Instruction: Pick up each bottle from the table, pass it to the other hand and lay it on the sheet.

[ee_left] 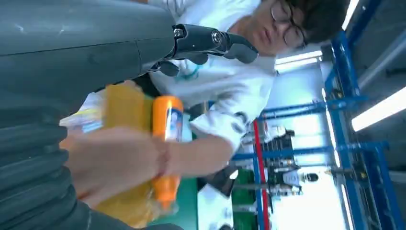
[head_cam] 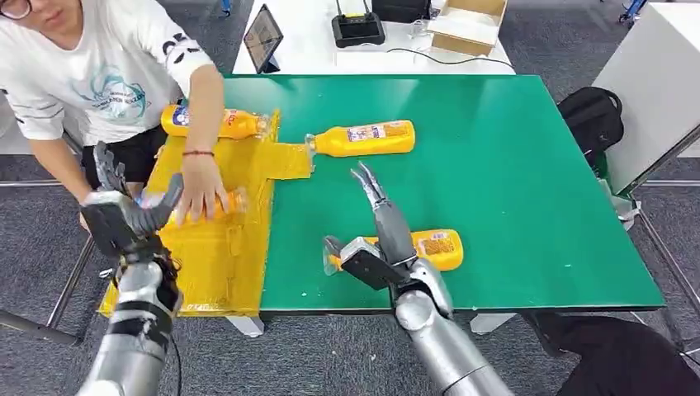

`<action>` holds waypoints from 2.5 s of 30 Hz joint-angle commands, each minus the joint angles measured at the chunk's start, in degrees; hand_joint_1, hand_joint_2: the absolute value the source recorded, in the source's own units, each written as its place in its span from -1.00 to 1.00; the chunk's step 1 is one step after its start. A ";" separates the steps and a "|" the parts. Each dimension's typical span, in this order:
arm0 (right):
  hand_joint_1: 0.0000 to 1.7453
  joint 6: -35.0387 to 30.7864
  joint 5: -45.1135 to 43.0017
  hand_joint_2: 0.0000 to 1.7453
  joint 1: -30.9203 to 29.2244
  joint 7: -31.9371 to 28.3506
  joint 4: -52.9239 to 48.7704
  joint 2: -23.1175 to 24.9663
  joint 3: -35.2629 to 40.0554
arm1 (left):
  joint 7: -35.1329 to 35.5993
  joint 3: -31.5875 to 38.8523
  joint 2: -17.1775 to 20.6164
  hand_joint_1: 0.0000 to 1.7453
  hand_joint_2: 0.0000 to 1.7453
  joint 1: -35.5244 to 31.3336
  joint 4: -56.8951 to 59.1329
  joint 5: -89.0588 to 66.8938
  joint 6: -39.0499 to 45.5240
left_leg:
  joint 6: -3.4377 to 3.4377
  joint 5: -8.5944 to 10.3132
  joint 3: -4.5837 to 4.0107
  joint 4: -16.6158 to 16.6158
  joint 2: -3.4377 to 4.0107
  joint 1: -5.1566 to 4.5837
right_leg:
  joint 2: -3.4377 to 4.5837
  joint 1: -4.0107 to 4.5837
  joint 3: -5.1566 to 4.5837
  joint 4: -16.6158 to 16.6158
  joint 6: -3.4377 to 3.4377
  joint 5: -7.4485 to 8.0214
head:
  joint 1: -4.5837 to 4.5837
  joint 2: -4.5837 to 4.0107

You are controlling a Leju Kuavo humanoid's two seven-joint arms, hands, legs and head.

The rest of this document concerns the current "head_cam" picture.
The black box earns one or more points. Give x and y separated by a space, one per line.
402 10

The metal side table frame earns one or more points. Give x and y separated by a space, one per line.
664 257

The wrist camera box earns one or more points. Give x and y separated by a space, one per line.
369 265
104 227

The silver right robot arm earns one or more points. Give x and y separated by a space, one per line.
437 339

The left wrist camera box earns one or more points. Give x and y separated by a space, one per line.
104 227

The white table foot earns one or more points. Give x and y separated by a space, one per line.
247 326
492 322

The person's left hand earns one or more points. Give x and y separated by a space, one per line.
199 188

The black tablet on stand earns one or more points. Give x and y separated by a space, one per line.
262 38

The open cardboard box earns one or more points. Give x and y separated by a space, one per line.
467 27

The blue metal stand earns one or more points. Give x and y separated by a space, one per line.
631 8

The orange drink bottle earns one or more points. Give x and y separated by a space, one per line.
240 124
440 257
234 202
372 143

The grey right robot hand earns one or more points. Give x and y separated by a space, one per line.
395 235

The black backpack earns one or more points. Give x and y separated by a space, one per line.
593 120

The green table mat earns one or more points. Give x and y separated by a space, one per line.
519 180

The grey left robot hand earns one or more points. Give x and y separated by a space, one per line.
139 218

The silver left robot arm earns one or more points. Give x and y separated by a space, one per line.
131 339

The black glasses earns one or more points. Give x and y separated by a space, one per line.
16 8

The black router with antennas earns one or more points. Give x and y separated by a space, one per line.
358 30

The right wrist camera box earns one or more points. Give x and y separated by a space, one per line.
369 265

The person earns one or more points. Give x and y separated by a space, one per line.
98 71

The white side table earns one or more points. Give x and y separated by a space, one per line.
651 93

